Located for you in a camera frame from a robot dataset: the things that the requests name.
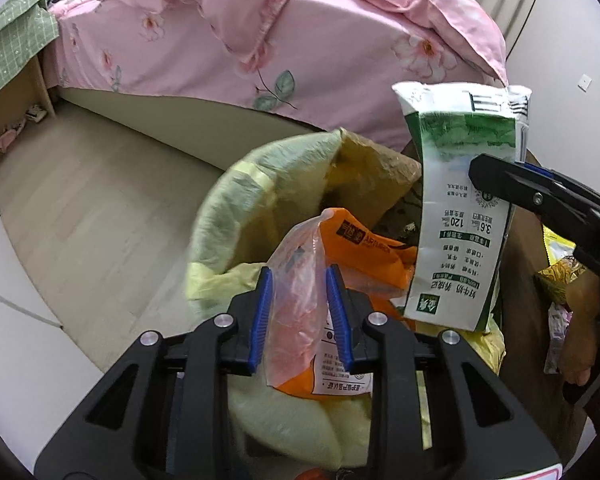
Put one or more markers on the purple and white wrapper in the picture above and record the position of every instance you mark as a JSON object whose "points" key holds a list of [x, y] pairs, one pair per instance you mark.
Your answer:
{"points": [[557, 335]]}

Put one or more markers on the green checked cloth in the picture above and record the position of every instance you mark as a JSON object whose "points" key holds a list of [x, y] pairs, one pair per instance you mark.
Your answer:
{"points": [[10, 45]]}

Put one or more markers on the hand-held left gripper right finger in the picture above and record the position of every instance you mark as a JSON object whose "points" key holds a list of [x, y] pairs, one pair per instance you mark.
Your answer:
{"points": [[337, 320]]}

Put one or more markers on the white wall socket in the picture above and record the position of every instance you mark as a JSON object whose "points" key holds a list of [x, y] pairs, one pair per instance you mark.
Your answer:
{"points": [[585, 81]]}

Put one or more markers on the yellow bin liner bag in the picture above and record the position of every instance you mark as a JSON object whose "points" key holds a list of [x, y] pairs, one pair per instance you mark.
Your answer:
{"points": [[280, 170]]}

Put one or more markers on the brown paper bag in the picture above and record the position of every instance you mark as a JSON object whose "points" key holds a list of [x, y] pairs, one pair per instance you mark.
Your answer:
{"points": [[375, 175]]}

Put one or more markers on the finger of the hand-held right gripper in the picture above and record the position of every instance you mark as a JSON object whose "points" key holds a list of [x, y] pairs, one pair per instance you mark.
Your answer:
{"points": [[537, 170], [495, 180]]}

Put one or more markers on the small white item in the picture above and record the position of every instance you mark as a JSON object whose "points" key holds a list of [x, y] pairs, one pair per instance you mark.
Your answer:
{"points": [[36, 113]]}

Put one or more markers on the orange and clear plastic package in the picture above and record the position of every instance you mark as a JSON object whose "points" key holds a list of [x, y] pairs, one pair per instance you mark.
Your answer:
{"points": [[297, 310]]}

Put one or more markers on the wooden nightstand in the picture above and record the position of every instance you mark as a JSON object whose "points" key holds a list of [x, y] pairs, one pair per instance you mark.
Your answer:
{"points": [[20, 90]]}

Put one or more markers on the green and white milk carton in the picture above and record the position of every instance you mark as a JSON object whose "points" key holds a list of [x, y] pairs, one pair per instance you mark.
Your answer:
{"points": [[455, 260]]}

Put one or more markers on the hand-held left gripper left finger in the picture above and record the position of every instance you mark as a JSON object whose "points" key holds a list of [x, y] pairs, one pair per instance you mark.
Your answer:
{"points": [[259, 320]]}

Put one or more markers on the small pink toy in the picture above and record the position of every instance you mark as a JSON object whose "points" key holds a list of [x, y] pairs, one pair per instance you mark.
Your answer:
{"points": [[4, 142]]}

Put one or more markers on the yellow snack wrapper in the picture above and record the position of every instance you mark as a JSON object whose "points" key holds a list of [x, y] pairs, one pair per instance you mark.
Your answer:
{"points": [[562, 265]]}

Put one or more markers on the white cabinet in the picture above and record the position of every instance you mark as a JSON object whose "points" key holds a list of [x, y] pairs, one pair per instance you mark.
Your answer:
{"points": [[15, 340]]}

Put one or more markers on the person's right hand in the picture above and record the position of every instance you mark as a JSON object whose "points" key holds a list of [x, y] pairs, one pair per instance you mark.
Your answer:
{"points": [[582, 330]]}

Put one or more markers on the pink floral bed sheet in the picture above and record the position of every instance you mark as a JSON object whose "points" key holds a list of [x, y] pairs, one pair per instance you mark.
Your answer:
{"points": [[190, 55]]}

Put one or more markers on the beige bed base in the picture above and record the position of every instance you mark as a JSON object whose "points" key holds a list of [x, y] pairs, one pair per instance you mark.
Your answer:
{"points": [[180, 102]]}

